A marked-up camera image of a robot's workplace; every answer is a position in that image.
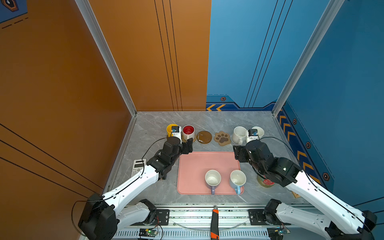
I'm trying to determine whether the red interior mug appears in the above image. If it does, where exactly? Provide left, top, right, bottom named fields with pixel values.
left=182, top=125, right=196, bottom=141

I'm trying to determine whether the glossy brown round coaster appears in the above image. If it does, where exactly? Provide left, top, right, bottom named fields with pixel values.
left=197, top=131, right=213, bottom=144

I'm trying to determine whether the cork paw print coaster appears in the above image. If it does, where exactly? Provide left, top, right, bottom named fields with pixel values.
left=214, top=131, right=232, bottom=147

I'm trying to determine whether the woven rattan round coaster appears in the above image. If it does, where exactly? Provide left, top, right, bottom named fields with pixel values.
left=182, top=137, right=197, bottom=143

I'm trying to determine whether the yellow mug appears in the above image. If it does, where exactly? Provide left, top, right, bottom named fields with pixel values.
left=167, top=124, right=177, bottom=138

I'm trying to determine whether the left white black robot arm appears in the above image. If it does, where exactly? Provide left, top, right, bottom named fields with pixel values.
left=78, top=137, right=193, bottom=240

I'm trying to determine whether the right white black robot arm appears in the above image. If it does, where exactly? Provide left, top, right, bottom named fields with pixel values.
left=233, top=140, right=377, bottom=240

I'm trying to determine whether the pink plastic tray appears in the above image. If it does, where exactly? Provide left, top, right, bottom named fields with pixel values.
left=177, top=152, right=241, bottom=195

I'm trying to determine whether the red round tin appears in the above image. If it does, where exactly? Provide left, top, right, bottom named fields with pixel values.
left=257, top=176, right=275, bottom=188

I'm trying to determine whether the white calculator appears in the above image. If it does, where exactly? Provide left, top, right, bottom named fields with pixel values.
left=132, top=159, right=147, bottom=177

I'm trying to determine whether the small wooden block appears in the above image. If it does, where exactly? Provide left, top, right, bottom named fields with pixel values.
left=292, top=192, right=301, bottom=198

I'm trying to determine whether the right green circuit board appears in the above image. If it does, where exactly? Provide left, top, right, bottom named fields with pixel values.
left=267, top=228, right=291, bottom=240

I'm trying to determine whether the green circuit board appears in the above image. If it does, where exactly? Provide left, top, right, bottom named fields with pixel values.
left=138, top=229, right=159, bottom=240
left=267, top=228, right=291, bottom=240

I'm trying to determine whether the left green circuit board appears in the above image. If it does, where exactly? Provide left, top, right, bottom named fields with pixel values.
left=138, top=229, right=159, bottom=240

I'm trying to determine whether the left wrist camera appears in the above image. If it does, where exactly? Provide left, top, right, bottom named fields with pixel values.
left=170, top=125, right=182, bottom=141

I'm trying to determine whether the white mug blue handle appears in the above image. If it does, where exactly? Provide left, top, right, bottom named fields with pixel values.
left=230, top=170, right=247, bottom=195

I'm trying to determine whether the white mug purple handle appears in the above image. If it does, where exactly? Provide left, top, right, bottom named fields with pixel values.
left=205, top=170, right=222, bottom=195

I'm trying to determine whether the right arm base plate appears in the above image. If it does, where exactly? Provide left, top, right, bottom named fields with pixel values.
left=248, top=209, right=283, bottom=226

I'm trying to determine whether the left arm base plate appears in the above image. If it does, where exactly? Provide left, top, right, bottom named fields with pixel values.
left=134, top=209, right=170, bottom=226

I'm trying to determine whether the aluminium front rail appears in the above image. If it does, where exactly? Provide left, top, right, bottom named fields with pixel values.
left=78, top=203, right=344, bottom=240

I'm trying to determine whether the orange black handled tool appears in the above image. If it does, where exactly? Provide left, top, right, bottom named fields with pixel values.
left=210, top=206, right=219, bottom=240

